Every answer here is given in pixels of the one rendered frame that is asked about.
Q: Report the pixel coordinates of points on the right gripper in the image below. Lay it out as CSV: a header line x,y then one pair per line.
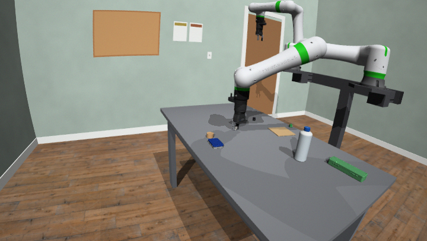
x,y
259,27

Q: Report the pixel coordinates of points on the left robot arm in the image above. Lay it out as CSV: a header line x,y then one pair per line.
x,y
374,58

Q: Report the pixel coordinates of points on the tan flat mat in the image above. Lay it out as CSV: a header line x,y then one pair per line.
x,y
281,131

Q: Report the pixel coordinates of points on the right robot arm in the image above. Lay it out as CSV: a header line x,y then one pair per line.
x,y
289,7

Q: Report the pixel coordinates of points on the grey bottle with blue cap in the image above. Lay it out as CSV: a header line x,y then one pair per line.
x,y
303,144

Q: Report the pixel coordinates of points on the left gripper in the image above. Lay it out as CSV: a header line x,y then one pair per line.
x,y
240,99

